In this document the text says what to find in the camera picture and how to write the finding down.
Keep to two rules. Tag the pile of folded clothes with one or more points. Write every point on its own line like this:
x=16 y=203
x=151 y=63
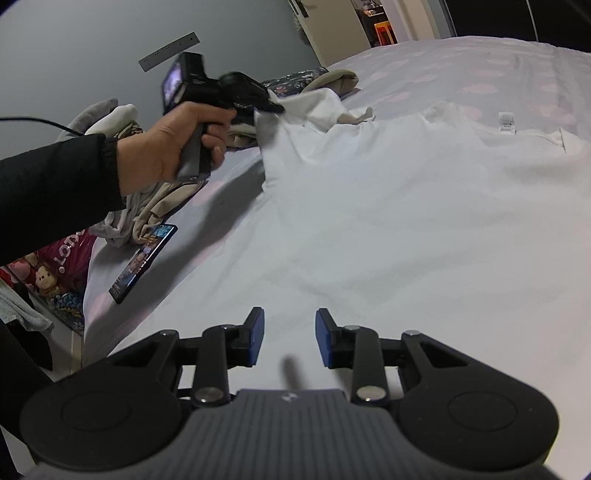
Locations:
x=130 y=222

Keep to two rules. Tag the beige folded trousers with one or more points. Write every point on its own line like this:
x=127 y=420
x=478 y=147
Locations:
x=341 y=81

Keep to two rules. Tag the grey polka dot bedsheet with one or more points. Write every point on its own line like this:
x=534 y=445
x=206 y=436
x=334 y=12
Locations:
x=546 y=87

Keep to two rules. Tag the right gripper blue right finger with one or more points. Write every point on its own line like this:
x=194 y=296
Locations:
x=357 y=349

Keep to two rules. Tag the pink printed bag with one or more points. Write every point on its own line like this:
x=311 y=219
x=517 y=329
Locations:
x=56 y=276

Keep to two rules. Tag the black sliding wardrobe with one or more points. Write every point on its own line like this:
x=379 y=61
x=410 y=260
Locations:
x=559 y=23

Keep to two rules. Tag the smartphone with lit screen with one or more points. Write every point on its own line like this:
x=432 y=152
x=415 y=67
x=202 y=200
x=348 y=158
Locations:
x=141 y=261

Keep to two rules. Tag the black patterned folded garment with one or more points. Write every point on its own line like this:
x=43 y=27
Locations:
x=293 y=83

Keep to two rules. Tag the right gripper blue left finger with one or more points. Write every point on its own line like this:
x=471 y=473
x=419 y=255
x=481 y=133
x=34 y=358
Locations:
x=222 y=348

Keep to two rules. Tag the black sleeved left forearm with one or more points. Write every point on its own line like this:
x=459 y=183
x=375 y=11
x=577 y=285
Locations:
x=54 y=191

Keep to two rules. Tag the cream room door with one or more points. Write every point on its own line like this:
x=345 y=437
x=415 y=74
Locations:
x=332 y=27

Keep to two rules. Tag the person's left hand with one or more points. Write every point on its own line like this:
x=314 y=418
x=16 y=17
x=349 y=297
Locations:
x=154 y=156

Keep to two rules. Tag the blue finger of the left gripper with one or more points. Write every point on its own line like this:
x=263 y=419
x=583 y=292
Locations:
x=266 y=104

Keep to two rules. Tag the white t-shirt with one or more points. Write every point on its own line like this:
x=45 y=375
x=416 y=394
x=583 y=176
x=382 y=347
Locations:
x=429 y=222

